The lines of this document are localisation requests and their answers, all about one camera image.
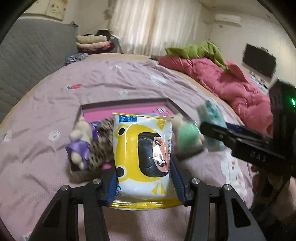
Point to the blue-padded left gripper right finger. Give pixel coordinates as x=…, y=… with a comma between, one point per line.
x=181, y=179

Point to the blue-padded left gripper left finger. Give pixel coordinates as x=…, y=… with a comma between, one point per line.
x=107, y=192

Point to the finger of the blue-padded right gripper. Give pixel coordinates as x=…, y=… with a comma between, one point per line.
x=233, y=138
x=246, y=133

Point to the green tissue pack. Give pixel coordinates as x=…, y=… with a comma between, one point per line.
x=211, y=113

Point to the green squishy egg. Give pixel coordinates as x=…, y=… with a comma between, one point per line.
x=188, y=137

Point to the leopard print scrunchie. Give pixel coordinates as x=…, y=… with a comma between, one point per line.
x=101, y=150

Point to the cream bear purple dress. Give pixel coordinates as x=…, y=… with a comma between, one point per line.
x=80, y=140

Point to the yellow frog wet wipes pack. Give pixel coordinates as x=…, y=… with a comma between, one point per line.
x=142, y=151

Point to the beige bear pink dress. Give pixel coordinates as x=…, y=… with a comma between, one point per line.
x=178, y=122

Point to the purple frog wet wipes pack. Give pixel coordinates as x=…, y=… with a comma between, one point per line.
x=95, y=129

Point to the person's right hand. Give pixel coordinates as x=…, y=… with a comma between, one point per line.
x=269, y=188

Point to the pink quilted duvet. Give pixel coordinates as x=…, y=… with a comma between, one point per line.
x=232, y=86

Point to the shallow grey cardboard box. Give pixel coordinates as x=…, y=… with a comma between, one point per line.
x=83, y=175

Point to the green blanket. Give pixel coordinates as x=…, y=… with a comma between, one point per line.
x=205, y=50

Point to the lilac patterned bed sheet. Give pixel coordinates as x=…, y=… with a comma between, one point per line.
x=34, y=163

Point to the dark floral cloth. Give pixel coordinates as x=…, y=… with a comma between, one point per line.
x=75, y=58

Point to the white curtains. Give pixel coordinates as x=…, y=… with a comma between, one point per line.
x=149, y=27

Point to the stack of folded clothes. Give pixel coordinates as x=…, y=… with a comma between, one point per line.
x=101, y=42

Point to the grey quilted headboard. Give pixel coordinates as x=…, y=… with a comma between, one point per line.
x=32, y=50

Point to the black wall television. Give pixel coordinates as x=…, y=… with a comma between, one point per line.
x=260, y=60

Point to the white wall air conditioner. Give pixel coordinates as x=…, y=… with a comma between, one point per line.
x=228, y=19

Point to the floral wall painting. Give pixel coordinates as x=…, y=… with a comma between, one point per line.
x=56, y=9

